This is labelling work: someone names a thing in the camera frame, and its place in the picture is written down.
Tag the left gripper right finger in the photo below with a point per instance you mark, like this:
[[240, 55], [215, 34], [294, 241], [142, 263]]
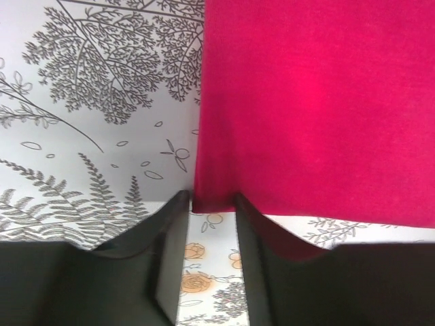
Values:
[[289, 281]]

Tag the magenta t shirt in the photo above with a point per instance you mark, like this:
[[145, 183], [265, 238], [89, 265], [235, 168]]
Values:
[[319, 108]]

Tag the floral patterned table mat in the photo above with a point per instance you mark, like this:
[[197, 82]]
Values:
[[99, 115]]

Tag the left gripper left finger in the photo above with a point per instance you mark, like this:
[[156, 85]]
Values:
[[132, 279]]

